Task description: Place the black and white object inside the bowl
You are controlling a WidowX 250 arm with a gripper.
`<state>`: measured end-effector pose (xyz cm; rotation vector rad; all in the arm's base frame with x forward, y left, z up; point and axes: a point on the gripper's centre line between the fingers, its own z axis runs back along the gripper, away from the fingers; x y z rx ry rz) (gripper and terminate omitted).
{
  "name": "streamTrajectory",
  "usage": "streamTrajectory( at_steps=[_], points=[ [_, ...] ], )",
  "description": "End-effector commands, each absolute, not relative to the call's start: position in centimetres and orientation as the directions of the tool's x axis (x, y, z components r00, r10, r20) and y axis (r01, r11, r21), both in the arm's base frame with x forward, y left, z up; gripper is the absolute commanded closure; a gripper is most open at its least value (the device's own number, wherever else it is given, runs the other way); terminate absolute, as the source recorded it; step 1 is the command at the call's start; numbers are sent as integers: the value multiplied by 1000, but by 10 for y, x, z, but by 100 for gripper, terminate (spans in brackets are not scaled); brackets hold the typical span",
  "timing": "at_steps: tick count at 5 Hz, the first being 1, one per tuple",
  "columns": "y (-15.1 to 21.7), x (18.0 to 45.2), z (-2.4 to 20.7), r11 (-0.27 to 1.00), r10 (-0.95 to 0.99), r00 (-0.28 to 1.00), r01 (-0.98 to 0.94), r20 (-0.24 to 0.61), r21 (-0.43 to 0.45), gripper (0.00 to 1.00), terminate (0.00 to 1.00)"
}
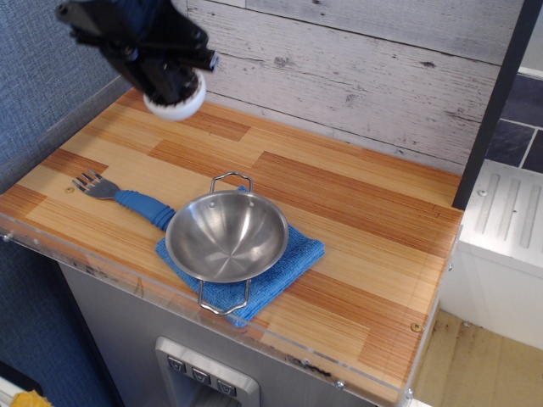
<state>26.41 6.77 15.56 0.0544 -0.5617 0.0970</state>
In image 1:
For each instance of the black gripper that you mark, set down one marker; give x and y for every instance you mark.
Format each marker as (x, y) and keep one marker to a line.
(156, 28)

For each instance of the black and white toy mushroom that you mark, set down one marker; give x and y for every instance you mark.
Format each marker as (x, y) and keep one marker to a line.
(183, 109)

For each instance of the yellow object at corner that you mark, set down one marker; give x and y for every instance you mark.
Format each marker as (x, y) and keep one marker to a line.
(29, 399)

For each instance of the blue folded cloth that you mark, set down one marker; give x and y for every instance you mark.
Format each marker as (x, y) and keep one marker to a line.
(300, 254)

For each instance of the silver dispenser button panel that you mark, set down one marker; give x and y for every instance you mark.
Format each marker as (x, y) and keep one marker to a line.
(194, 379)

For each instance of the clear acrylic table edge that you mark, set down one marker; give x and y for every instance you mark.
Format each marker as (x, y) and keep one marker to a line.
(349, 331)

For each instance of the white grooved drain board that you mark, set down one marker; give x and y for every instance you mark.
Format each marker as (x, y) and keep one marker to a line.
(504, 214)

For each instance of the blue handled metal fork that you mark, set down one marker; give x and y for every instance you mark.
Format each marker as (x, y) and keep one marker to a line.
(94, 185)

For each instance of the stainless steel bowl with handles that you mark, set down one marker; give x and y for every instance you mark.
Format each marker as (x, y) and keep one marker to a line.
(228, 235)

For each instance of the dark right vertical post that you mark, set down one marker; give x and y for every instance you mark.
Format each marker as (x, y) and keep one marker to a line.
(516, 48)

